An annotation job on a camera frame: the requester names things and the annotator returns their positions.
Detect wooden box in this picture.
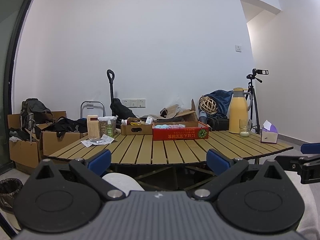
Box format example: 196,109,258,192
87,115,100,139

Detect metal folding stool frame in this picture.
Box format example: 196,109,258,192
80,100,106,118

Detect clear glass cup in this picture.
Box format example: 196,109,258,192
239,119,252,138

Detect yellow thermos jug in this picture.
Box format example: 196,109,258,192
229,88,253,134

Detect wall power outlet strip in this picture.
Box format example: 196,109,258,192
121,99,146,108

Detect green spray bottle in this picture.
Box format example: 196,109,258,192
106,118,113,138

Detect black bag on trolley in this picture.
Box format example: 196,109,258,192
110,98,136,120

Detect blue fabric bag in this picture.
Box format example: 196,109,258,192
203,90,233,118

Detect red cardboard fruit box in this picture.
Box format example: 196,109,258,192
152,121,209,141

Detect floor cardboard boxes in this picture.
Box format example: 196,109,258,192
8,111,87,170

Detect brown cardboard tray box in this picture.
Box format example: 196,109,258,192
120,118,152,135

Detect white pill bottle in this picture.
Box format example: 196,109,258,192
145,116,153,125

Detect beige fleece mat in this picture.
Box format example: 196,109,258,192
160,104,181,119

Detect blue water bottle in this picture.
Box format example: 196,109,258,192
199,111,207,124

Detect white paper sheets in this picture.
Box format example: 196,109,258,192
81,134,114,147

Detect purple tissue pack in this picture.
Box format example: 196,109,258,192
260,120,278,144

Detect dark backpack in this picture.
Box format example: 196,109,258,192
20,98,54,139

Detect woven rattan ball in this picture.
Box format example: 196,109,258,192
199,96,217,115

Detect white lidded food jar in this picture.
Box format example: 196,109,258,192
98,116,117,137

